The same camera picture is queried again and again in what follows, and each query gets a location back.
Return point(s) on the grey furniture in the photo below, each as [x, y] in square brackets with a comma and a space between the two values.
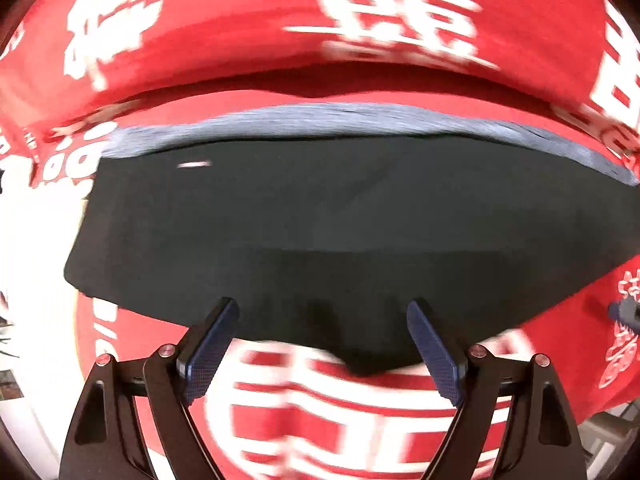
[607, 427]

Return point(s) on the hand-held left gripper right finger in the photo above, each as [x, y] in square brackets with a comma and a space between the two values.
[436, 355]

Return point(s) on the red printed blanket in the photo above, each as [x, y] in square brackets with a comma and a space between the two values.
[225, 25]

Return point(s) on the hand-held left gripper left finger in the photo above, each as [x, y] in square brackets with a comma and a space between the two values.
[211, 355]

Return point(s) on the black pants with grey waistband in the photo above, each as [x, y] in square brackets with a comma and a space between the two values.
[325, 220]

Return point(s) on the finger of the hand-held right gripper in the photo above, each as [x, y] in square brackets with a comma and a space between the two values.
[625, 314]

